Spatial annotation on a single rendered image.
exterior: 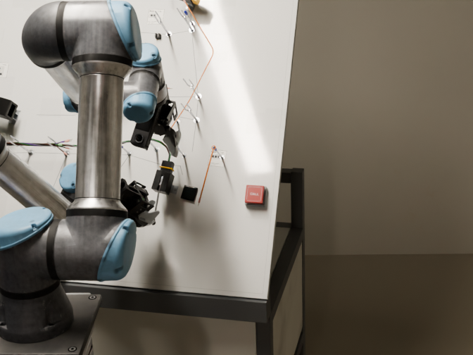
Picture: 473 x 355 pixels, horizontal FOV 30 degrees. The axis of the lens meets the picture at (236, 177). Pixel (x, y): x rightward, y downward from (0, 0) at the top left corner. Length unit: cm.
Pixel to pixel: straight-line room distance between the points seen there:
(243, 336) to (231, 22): 91
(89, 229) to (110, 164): 13
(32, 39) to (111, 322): 110
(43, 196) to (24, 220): 31
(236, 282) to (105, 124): 87
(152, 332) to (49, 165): 58
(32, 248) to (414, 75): 282
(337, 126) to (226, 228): 187
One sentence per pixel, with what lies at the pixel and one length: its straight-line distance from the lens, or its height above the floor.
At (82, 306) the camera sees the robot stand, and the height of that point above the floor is 116.
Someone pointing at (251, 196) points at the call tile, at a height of 111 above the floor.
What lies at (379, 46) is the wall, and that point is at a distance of 415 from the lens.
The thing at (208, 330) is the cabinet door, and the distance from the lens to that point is 253.
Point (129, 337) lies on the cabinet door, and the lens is 262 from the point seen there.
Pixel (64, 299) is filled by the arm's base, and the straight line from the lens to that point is 177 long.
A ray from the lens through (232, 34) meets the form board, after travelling 263.
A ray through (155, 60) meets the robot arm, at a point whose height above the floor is 154.
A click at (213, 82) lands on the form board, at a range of 258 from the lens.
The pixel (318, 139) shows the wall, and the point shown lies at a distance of 426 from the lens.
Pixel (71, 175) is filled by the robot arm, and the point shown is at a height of 129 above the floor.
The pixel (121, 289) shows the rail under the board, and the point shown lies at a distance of 250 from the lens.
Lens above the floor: 208
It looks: 22 degrees down
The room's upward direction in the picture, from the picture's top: 2 degrees counter-clockwise
